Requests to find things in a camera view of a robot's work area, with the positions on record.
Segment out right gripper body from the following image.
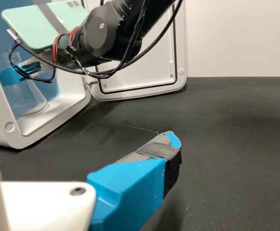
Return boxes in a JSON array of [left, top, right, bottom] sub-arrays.
[[21, 51, 57, 78]]

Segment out black cable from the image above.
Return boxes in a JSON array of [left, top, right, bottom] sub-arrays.
[[6, 0, 185, 84]]

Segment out right wrist camera phone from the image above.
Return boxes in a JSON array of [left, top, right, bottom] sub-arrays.
[[0, 0, 90, 52]]

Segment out incubator door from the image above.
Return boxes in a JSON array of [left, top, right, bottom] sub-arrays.
[[83, 0, 187, 101]]

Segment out white incubator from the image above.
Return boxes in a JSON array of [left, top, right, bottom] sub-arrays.
[[0, 0, 93, 150]]

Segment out clear flask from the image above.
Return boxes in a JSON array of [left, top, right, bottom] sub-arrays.
[[1, 51, 48, 116]]

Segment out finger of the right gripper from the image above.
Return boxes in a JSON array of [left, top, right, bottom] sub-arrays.
[[0, 64, 20, 86], [16, 61, 44, 79]]

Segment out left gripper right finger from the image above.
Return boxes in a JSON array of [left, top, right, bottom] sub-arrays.
[[86, 130, 182, 231]]

